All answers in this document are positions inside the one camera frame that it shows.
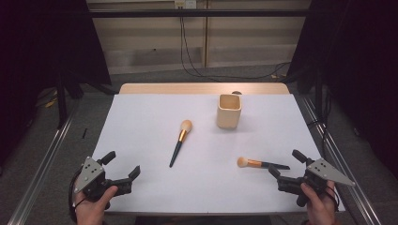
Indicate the black horizontal frame bar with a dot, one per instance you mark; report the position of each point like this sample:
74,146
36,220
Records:
200,13

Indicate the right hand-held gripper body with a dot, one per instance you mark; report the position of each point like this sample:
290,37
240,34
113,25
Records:
325,172

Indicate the black metal stand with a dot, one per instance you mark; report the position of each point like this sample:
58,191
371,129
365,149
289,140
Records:
62,103

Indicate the cream square ceramic cup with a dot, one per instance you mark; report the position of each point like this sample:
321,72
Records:
228,118

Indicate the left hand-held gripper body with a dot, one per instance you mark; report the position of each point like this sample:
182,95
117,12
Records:
89,173

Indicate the person's right hand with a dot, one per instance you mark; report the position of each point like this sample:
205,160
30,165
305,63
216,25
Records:
320,207

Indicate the black curtain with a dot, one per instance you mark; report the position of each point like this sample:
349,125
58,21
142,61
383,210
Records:
359,62
37,47

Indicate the small black floor object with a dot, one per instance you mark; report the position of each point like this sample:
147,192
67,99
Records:
84,133

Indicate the aluminium floor rail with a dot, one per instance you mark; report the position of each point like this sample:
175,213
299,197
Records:
40,165
341,162

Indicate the person's left hand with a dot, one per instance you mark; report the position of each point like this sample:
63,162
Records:
92,211

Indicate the white wall socket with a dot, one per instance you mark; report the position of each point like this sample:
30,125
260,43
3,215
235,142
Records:
186,3

